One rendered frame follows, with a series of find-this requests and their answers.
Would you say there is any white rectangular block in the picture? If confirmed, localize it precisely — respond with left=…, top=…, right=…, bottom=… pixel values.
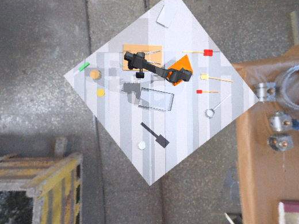
left=156, top=4, right=177, bottom=28

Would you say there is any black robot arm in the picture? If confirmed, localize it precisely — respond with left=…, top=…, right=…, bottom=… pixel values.
left=124, top=52, right=192, bottom=83

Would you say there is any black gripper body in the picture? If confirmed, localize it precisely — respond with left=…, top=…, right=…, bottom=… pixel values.
left=136, top=52, right=145, bottom=78

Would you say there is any white short cylinder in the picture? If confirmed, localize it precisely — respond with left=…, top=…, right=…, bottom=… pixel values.
left=139, top=141, right=145, bottom=149

